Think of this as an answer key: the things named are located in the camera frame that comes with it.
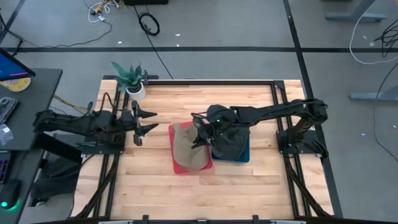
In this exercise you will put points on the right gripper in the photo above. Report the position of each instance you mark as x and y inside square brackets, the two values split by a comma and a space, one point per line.
[219, 116]

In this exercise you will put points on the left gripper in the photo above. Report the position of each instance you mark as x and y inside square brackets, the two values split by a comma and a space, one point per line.
[127, 119]

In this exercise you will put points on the dark grey cap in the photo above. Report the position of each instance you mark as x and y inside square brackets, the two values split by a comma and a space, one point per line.
[231, 143]

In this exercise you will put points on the grey towel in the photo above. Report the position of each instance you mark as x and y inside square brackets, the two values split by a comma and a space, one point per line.
[225, 156]

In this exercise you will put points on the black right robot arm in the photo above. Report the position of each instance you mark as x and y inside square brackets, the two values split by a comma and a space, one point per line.
[273, 110]

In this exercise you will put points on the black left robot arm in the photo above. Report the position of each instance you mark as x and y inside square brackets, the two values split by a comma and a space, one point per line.
[77, 123]

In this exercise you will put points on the red plastic tray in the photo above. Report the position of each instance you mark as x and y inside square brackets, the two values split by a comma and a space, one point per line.
[171, 140]

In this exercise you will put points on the green plant in white pot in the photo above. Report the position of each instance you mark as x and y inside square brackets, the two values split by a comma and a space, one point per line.
[135, 90]

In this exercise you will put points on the blue plastic tray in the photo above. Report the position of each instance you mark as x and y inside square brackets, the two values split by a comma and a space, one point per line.
[245, 156]

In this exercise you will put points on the black chair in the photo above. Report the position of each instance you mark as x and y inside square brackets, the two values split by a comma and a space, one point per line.
[53, 180]

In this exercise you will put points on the black desk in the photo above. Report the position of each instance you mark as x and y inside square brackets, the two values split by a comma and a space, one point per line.
[34, 109]

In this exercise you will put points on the black floor box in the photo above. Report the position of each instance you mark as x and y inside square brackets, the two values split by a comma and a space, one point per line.
[146, 2]

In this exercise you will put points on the yellow wipes canister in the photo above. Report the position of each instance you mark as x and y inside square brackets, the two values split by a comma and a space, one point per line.
[17, 84]

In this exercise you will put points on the grey keyboard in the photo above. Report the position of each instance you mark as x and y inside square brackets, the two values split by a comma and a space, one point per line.
[6, 109]

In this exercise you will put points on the clear plastic package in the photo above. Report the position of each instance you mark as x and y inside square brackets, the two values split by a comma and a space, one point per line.
[4, 134]

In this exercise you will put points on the monitor with blue screen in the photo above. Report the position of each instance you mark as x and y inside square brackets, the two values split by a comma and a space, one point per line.
[12, 67]

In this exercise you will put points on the black keyboard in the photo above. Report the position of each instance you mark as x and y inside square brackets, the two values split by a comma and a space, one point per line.
[3, 166]

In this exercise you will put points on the black computer mouse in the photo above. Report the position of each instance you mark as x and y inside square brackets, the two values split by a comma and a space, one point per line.
[9, 193]

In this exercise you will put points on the grey table foot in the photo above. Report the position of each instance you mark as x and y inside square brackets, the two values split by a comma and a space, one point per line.
[354, 15]
[373, 95]

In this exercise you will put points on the black aluminium table frame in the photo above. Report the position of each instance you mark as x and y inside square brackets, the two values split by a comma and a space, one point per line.
[202, 82]

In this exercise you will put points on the silver metal bracket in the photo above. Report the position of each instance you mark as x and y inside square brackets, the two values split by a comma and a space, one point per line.
[115, 222]
[287, 222]

